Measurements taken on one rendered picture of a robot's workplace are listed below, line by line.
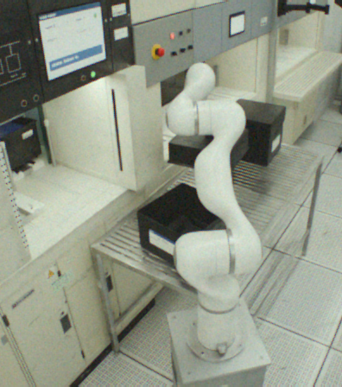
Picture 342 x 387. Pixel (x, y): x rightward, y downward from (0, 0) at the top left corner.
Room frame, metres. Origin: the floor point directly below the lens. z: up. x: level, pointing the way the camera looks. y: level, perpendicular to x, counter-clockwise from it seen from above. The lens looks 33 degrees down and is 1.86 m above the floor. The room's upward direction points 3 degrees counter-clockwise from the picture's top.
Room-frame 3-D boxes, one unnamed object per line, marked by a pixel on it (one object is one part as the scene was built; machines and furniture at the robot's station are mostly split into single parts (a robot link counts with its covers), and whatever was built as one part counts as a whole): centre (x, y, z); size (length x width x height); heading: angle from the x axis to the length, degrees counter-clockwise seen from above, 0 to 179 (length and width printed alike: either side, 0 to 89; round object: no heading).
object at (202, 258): (0.83, -0.09, 1.07); 0.19 x 0.12 x 0.24; 92
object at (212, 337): (0.83, -0.12, 0.85); 0.19 x 0.19 x 0.18
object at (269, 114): (2.10, -0.47, 0.89); 0.29 x 0.29 x 0.25; 58
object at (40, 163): (1.82, 0.78, 0.89); 0.22 x 0.21 x 0.04; 55
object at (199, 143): (1.71, -0.19, 1.02); 0.29 x 0.29 x 0.13; 62
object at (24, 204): (1.41, 0.68, 0.89); 0.22 x 0.21 x 0.04; 55
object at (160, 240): (1.32, -0.05, 0.85); 0.28 x 0.28 x 0.17; 47
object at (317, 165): (1.68, -0.27, 0.38); 1.30 x 0.60 x 0.76; 145
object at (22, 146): (1.82, 0.78, 1.06); 0.24 x 0.20 x 0.32; 145
